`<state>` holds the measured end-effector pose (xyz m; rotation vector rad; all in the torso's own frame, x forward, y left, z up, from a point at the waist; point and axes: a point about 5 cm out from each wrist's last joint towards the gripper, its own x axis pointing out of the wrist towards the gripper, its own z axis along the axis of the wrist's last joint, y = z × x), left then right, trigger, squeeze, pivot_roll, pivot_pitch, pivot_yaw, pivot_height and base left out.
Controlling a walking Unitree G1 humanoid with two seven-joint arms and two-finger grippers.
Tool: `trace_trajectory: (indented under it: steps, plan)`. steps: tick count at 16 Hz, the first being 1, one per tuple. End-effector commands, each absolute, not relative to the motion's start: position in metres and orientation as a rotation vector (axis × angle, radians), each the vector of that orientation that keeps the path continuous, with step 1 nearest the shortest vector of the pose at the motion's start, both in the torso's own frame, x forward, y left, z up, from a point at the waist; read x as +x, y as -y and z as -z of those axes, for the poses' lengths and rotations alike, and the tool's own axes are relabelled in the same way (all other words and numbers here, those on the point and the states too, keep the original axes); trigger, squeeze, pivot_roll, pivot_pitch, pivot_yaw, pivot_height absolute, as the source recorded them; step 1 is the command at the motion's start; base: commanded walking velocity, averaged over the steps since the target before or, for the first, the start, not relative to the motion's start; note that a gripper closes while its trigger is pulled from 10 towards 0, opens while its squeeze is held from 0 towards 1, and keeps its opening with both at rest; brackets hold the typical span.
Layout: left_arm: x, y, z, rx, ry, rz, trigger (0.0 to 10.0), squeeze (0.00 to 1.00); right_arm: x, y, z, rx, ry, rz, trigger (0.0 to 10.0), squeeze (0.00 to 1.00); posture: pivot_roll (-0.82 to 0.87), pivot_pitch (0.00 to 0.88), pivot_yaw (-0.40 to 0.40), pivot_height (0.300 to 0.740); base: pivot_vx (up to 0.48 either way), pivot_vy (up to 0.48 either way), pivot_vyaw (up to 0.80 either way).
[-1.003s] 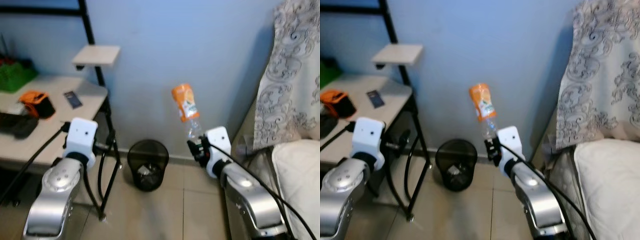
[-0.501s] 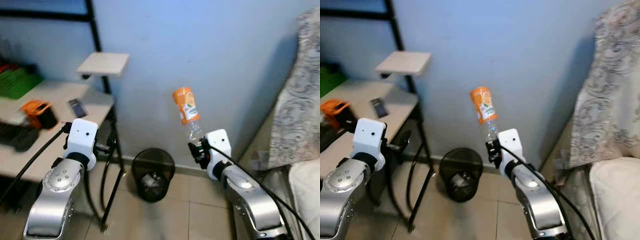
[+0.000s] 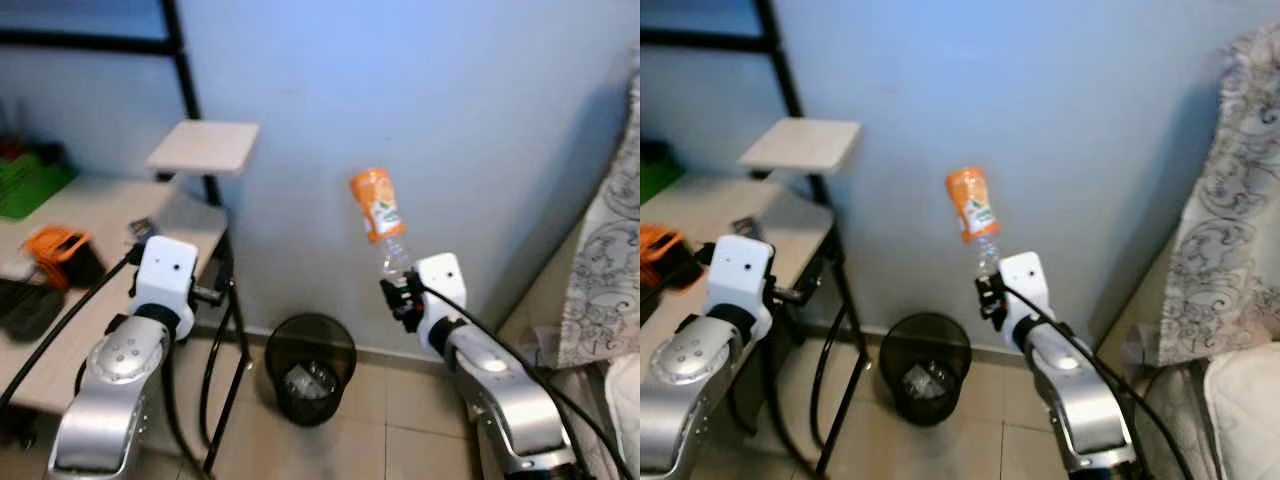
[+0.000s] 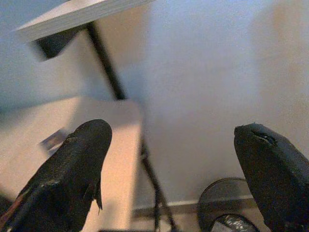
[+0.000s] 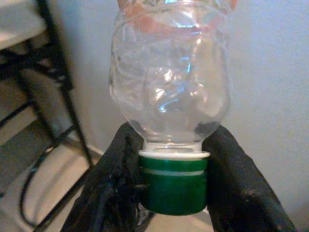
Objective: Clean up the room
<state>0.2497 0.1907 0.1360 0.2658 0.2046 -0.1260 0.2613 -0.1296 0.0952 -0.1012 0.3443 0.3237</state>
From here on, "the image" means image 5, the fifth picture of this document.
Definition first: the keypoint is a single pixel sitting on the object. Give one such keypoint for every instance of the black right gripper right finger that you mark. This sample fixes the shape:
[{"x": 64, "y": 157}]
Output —
[{"x": 241, "y": 193}]

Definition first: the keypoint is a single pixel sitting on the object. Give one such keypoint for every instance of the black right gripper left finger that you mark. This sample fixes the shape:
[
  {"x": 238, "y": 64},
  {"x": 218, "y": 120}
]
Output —
[{"x": 108, "y": 193}]

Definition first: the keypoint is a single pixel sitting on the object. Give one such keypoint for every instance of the clear bottle green cap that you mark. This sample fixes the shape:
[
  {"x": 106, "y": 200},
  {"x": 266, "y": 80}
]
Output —
[{"x": 169, "y": 72}]

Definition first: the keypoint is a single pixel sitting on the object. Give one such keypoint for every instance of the white table black frame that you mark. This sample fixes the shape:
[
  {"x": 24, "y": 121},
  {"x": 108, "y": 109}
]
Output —
[{"x": 58, "y": 60}]

